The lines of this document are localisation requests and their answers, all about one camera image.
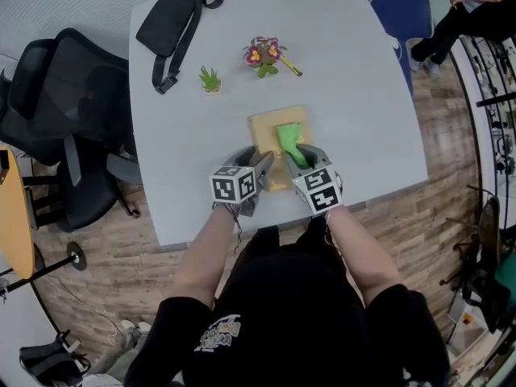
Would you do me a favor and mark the person's right forearm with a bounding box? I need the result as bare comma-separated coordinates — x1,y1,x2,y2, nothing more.
325,204,404,310

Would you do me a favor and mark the small green potted succulent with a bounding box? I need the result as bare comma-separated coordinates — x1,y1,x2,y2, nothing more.
198,65,223,96

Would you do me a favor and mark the person's white shoe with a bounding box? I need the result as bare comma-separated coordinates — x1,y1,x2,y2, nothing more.
119,318,152,339

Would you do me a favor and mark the pink flowering potted plant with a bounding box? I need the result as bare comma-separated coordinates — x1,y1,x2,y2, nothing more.
241,35,289,80

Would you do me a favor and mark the blue chair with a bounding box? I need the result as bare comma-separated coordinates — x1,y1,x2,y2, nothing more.
369,0,435,98

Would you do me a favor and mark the yellow utility knife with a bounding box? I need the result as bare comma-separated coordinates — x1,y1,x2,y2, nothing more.
279,56,304,77

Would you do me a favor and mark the green cloth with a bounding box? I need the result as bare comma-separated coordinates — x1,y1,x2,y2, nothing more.
276,122,314,169

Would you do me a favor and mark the black floor bag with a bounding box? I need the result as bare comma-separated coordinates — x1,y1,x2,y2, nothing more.
19,330,92,387

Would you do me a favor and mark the black disc stand base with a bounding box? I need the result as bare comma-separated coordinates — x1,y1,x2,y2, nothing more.
65,240,88,273

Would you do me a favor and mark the open cardboard box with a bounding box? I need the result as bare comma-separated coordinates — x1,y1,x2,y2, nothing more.
446,296,499,360

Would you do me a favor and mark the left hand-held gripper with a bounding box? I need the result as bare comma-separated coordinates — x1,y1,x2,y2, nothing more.
209,145,277,218

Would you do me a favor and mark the black mesh office chair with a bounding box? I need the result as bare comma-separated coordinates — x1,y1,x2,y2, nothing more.
0,27,143,234

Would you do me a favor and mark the round orange table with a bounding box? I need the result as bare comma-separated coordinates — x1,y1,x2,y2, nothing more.
0,144,36,281

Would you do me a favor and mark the black folded stand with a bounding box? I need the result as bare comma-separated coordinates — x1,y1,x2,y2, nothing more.
438,183,516,335

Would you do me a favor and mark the metal shelf rack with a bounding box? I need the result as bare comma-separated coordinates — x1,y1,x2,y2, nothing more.
459,34,516,177

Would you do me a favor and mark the person's gray trouser leg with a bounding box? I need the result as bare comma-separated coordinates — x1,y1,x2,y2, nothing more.
82,324,162,387

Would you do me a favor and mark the person's left forearm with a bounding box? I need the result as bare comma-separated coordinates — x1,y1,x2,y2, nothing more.
171,204,239,310

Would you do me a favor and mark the black sling bag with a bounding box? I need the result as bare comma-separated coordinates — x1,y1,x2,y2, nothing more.
135,0,225,96

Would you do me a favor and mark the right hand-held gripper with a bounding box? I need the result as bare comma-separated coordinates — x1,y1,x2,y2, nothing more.
283,144,346,217

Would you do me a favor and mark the person's black shirt torso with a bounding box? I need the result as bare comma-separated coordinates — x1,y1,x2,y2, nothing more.
123,215,452,387

